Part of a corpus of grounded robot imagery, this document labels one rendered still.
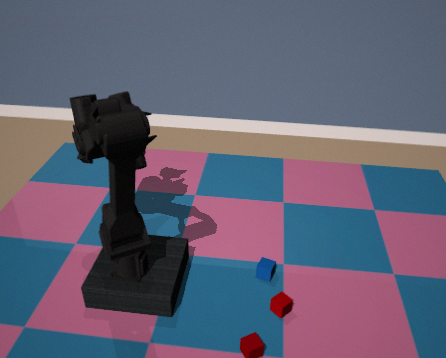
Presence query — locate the blue cube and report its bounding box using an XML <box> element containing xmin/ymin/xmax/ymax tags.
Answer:
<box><xmin>256</xmin><ymin>257</ymin><xmax>276</xmax><ymax>282</ymax></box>

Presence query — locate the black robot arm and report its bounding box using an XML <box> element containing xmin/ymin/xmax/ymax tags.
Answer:
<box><xmin>69</xmin><ymin>95</ymin><xmax>151</xmax><ymax>283</ymax></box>

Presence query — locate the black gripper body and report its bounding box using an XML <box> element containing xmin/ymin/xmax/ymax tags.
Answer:
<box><xmin>108</xmin><ymin>91</ymin><xmax>147</xmax><ymax>170</ymax></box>

